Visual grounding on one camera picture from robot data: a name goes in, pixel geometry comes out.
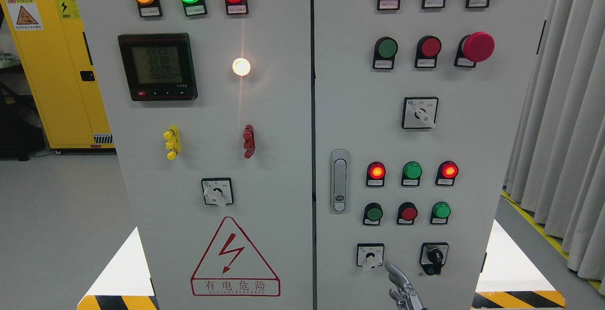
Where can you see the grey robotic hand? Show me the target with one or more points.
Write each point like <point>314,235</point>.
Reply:
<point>405,296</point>

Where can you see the silver door handle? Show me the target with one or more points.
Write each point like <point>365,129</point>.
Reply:
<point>339,170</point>

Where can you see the red push button lower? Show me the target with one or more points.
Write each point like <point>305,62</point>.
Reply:
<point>407,214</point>

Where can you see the red push button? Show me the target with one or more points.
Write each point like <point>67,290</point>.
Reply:
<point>427,50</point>
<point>407,214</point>

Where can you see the green push button lower left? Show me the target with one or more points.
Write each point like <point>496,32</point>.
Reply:
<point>372,214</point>

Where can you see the green push button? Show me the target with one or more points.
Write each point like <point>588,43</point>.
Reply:
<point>385,50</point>
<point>440,213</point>
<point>372,214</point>

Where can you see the green push button lower right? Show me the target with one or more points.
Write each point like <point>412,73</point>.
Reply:
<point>440,213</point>

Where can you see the green light middle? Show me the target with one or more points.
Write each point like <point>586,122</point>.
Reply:
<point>411,174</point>

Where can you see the red lit light middle left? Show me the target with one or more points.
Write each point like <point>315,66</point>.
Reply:
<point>375,175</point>

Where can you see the red lit light middle right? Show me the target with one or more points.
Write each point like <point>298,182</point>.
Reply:
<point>446,173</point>

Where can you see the red electric hazard sign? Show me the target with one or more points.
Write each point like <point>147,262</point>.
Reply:
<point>232,266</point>

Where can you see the grey curtain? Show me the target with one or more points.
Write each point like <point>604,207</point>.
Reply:
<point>556,168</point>

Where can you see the grey electrical cabinet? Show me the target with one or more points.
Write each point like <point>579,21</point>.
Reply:
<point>312,90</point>

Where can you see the red terminal connector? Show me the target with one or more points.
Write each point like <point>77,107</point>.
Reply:
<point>249,141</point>

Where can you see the green push button upper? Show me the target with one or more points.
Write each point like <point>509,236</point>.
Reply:
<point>385,50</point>

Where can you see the red push button upper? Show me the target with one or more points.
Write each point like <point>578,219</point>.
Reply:
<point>427,50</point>

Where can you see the red emergency stop button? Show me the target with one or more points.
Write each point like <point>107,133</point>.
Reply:
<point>474,48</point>

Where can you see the yellow terminal connector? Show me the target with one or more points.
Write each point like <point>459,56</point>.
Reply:
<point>173,145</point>

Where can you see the white lit indicator light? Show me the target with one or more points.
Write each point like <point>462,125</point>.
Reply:
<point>241,66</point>

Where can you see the black digital power meter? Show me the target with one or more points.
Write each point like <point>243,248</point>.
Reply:
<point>158,67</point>

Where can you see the yellow safety cabinet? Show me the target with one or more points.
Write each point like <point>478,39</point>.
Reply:
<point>51,42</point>

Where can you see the black key selector switch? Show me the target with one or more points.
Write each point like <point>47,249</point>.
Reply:
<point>433,257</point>

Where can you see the lower white rotary switch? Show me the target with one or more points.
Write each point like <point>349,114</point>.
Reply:
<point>370,256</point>

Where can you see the right door upper rotary switch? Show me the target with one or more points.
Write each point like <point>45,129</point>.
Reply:
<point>419,112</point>

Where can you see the door rotary switch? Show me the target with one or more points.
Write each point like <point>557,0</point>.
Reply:
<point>419,112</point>
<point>217,191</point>

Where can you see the left door rotary switch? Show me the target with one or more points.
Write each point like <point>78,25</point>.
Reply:
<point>217,191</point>

